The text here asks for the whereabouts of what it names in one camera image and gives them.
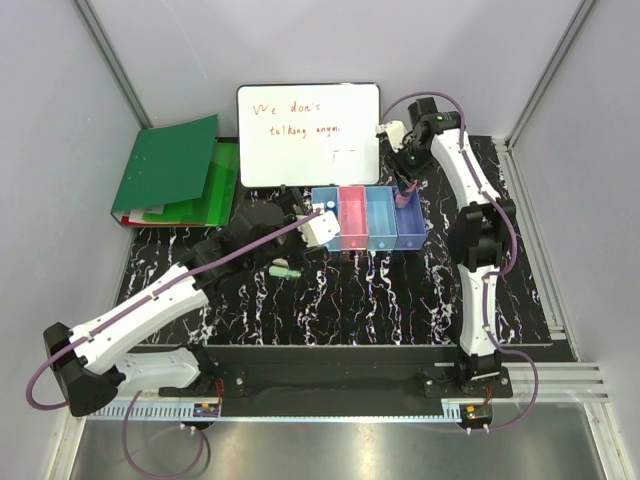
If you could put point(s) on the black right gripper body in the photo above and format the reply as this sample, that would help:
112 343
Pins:
410 160

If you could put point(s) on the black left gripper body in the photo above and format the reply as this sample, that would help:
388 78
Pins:
291 246

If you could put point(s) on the light blue bin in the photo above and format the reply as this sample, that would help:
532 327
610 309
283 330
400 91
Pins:
323 195
382 229

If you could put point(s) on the purple plastic bin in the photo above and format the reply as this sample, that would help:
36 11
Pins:
410 224

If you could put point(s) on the small white eraser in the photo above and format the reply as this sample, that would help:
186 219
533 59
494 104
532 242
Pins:
281 262

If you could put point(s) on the pink plastic bin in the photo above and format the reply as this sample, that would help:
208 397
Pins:
354 233

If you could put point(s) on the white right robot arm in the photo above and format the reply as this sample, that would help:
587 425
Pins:
482 241

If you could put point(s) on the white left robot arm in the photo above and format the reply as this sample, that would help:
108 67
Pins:
93 363

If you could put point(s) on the green translucent file folder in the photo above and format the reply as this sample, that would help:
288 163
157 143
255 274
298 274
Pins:
213 208

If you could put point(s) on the green highlighter pen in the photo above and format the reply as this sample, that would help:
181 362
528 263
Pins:
283 272

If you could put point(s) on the white dry-erase board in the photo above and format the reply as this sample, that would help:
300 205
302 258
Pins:
308 134

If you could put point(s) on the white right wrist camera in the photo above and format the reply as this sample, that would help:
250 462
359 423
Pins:
391 135

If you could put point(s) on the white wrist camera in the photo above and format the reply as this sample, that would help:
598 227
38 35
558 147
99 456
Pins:
391 135
321 229

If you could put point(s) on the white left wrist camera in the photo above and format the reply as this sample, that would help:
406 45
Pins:
321 229

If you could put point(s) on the green ring binder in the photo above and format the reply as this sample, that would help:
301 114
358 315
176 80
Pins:
166 173

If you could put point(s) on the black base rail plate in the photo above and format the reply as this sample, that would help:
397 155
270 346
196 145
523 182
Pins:
339 381

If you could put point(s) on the aluminium frame rail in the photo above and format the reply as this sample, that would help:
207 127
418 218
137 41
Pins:
547 383

